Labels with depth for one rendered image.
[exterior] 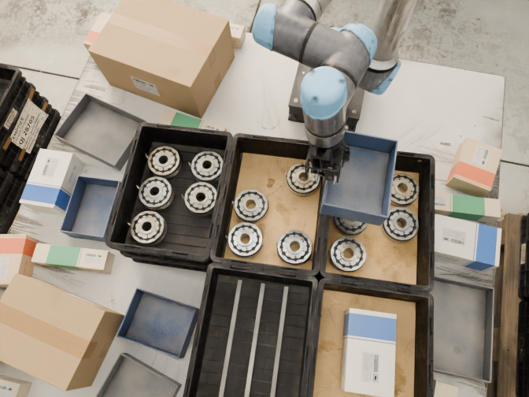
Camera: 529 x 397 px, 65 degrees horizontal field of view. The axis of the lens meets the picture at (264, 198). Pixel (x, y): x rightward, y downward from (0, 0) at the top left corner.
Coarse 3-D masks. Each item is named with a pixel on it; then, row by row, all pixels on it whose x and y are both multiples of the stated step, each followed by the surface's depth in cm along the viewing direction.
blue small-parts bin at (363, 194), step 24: (360, 144) 105; (384, 144) 103; (360, 168) 105; (384, 168) 105; (336, 192) 103; (360, 192) 103; (384, 192) 102; (336, 216) 100; (360, 216) 97; (384, 216) 94
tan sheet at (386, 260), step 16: (416, 176) 130; (416, 208) 126; (368, 224) 125; (400, 224) 124; (368, 240) 123; (384, 240) 123; (416, 240) 123; (368, 256) 122; (384, 256) 121; (400, 256) 121; (416, 256) 121; (336, 272) 120; (368, 272) 120; (384, 272) 120; (400, 272) 120
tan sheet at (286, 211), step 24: (240, 168) 133; (264, 168) 132; (288, 168) 132; (240, 192) 130; (264, 192) 130; (288, 192) 129; (288, 216) 127; (312, 216) 126; (264, 240) 124; (312, 240) 124
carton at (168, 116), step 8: (168, 112) 149; (176, 112) 149; (160, 120) 148; (168, 120) 148; (176, 120) 148; (184, 120) 148; (192, 120) 148; (200, 120) 147; (208, 128) 146; (216, 128) 146; (224, 128) 146
